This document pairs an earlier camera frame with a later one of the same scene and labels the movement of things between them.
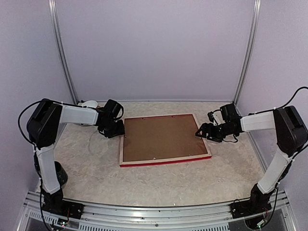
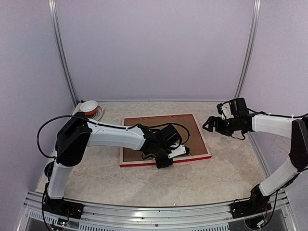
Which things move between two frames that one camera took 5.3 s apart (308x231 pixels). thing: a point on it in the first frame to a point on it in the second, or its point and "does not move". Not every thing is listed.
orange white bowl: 90,103 does not move
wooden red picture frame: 161,139 does not move
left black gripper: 121,131 to 160,165
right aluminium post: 250,50 does not move
